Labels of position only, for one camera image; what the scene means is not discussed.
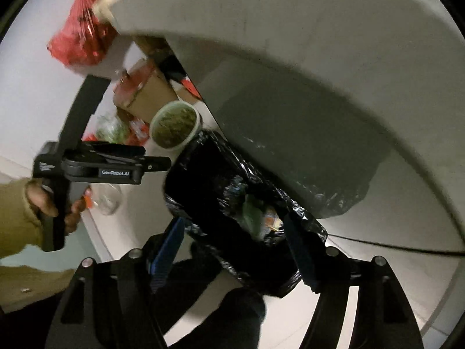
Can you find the beige sleeve forearm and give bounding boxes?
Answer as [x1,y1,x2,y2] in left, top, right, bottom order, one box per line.
[1,178,74,313]

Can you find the black trash bin bag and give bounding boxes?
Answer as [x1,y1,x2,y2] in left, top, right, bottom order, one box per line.
[162,128,375,297]

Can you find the left hand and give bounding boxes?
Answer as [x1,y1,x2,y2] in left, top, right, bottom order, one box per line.
[24,180,88,234]

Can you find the clear plastic cup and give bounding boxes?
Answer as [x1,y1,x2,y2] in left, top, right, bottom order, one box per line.
[91,184,123,216]

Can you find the brown cardboard box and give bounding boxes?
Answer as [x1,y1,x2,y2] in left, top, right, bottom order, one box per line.
[113,58,178,123]

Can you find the green bowl with leftovers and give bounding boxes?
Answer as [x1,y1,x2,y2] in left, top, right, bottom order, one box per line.
[149,100,203,150]

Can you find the red plastic bag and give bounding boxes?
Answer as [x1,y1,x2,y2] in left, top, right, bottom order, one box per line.
[46,0,117,67]

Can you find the black power cable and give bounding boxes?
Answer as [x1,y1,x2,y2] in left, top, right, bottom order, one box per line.
[326,232,465,255]

